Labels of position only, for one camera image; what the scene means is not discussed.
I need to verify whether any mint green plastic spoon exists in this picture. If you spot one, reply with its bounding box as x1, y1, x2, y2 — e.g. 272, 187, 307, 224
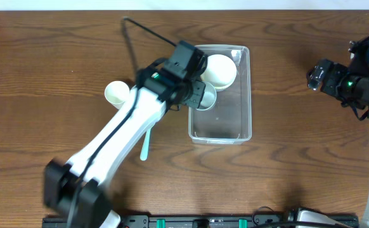
139, 128, 152, 161

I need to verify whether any grey cup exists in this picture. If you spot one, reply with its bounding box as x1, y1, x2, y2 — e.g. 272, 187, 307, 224
197, 82, 217, 111

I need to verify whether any clear plastic container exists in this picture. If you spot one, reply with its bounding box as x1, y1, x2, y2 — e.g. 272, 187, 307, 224
188, 44, 252, 144

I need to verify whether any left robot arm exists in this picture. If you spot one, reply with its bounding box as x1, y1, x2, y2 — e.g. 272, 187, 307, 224
43, 64, 205, 227

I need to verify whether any white bowl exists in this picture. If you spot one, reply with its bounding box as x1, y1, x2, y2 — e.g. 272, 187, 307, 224
200, 54, 237, 91

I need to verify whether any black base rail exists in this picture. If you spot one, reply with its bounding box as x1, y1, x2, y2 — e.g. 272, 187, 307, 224
42, 207, 359, 228

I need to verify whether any white cup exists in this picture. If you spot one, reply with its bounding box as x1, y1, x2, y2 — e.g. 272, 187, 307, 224
104, 81, 130, 110

